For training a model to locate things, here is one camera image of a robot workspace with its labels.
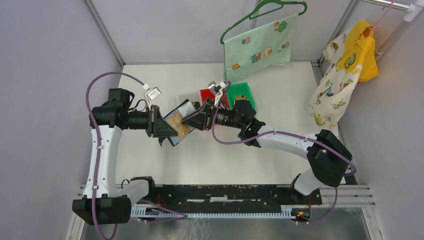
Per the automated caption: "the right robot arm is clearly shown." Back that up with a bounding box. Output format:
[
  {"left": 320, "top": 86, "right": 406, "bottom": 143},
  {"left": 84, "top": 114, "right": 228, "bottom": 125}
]
[{"left": 182, "top": 99, "right": 356, "bottom": 204}]

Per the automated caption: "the metal hanging rail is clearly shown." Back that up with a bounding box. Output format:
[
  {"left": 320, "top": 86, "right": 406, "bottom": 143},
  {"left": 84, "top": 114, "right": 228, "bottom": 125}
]
[{"left": 361, "top": 0, "right": 424, "bottom": 57}]

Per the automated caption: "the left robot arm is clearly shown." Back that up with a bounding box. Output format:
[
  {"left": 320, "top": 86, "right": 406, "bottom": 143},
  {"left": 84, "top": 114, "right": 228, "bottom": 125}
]
[{"left": 72, "top": 88, "right": 178, "bottom": 226}]

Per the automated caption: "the black leather card holder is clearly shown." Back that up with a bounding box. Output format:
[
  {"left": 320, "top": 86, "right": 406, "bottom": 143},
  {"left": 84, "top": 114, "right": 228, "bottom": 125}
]
[{"left": 164, "top": 99, "right": 196, "bottom": 147}]

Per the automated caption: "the red plastic bin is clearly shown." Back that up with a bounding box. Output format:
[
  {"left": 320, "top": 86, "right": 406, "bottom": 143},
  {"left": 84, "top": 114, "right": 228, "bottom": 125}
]
[{"left": 199, "top": 88, "right": 230, "bottom": 108}]

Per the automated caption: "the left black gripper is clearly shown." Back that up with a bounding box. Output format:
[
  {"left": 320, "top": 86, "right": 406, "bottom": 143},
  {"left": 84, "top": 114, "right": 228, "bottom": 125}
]
[{"left": 124, "top": 104, "right": 179, "bottom": 138}]

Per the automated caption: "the yellow garment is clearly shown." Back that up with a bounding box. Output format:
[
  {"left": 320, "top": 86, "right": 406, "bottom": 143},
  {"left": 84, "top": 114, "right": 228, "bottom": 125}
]
[{"left": 337, "top": 19, "right": 379, "bottom": 82}]

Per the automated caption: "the light green printed cloth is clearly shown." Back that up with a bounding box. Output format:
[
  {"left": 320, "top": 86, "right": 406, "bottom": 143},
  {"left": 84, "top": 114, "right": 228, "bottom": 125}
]
[{"left": 223, "top": 14, "right": 299, "bottom": 82}]

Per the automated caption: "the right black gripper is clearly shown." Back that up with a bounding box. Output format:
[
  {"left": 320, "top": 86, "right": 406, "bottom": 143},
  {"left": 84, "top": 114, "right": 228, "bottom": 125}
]
[{"left": 181, "top": 99, "right": 244, "bottom": 133}]

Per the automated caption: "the green plastic bin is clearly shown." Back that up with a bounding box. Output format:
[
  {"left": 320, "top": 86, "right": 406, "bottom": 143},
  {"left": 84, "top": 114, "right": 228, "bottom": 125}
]
[{"left": 226, "top": 82, "right": 256, "bottom": 110}]

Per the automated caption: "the green clothes hanger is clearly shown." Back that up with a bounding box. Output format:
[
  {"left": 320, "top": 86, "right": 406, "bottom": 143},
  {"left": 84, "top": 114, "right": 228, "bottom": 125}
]
[{"left": 219, "top": 0, "right": 308, "bottom": 45}]

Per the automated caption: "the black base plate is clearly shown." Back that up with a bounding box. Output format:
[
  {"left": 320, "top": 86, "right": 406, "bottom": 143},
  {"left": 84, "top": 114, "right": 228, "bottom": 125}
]
[{"left": 146, "top": 184, "right": 323, "bottom": 214}]

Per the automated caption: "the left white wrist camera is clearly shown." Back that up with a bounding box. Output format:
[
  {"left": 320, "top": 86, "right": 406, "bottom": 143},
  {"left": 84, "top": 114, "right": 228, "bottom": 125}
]
[{"left": 142, "top": 84, "right": 162, "bottom": 109}]

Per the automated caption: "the white printed garment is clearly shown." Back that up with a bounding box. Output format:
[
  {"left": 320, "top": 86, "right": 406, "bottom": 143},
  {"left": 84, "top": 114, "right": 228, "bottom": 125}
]
[{"left": 308, "top": 29, "right": 359, "bottom": 129}]

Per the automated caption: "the white slotted cable duct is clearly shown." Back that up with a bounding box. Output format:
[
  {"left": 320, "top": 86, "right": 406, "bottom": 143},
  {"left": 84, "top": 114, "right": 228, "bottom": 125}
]
[{"left": 130, "top": 204, "right": 311, "bottom": 221}]

